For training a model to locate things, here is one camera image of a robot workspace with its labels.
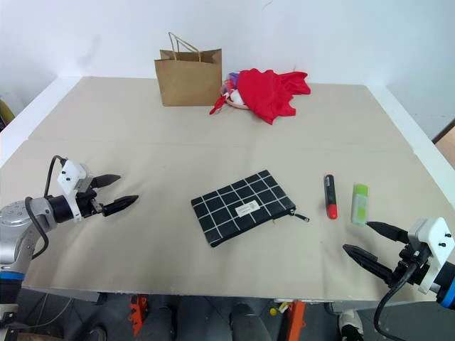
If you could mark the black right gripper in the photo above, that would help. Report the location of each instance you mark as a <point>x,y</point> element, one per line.
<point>418,258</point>

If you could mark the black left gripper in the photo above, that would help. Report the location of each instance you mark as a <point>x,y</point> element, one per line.
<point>87,206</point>

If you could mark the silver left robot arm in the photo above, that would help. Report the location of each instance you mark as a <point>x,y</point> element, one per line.
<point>14,216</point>

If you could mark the black grid zipper pouch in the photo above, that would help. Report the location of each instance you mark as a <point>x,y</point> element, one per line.
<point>241,207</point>

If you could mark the green white highlighter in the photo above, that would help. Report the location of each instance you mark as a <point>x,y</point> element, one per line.
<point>359,206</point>

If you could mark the red black marker pen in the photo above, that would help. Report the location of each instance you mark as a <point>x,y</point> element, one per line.
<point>330,199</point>

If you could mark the large beige table cover sheet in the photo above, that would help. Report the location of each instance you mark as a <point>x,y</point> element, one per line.
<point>160,248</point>

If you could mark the narrow beige table cover sheet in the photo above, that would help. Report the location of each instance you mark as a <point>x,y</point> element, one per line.
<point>124,113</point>

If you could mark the white shoe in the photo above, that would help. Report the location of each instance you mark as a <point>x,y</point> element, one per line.
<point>350,325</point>

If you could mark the orange metal stand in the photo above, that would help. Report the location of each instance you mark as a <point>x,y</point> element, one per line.
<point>296,319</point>

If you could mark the small yellow knob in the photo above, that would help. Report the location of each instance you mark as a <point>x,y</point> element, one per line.
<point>273,311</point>

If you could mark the yellow black object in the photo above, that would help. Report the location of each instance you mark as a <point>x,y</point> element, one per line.
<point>5,115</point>

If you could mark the brown paper bag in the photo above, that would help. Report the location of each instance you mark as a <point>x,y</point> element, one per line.
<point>188,81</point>

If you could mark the red ribbon strip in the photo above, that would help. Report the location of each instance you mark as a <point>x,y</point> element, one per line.
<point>217,106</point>

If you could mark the pink white plastic basket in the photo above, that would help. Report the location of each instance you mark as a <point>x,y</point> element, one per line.
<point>232,94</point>

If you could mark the red cloth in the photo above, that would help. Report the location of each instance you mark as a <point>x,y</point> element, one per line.
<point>266,94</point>

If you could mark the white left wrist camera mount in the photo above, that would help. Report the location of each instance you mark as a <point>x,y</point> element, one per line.
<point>69,174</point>

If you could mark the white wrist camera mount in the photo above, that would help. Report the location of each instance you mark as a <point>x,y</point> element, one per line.
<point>432,236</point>
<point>69,174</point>

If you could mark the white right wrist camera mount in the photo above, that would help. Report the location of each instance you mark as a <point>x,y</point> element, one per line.
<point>432,236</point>

